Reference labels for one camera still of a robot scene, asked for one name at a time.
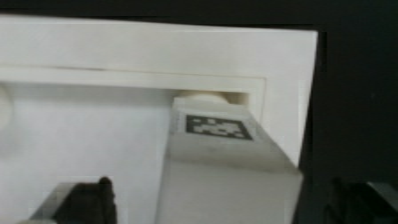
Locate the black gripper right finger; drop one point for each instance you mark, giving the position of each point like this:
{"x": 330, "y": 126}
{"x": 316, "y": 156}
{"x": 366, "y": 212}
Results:
{"x": 362, "y": 202}

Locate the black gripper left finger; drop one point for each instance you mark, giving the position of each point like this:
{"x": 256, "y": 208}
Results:
{"x": 87, "y": 207}

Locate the white table leg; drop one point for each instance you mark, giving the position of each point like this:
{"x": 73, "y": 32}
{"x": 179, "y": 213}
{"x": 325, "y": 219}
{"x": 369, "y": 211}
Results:
{"x": 229, "y": 179}

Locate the white square table top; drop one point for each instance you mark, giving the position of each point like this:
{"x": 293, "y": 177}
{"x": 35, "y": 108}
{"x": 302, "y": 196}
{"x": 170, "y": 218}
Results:
{"x": 83, "y": 121}

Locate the white U-shaped fence frame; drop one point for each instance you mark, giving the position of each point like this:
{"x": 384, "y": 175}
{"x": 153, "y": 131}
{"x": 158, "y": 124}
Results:
{"x": 113, "y": 53}

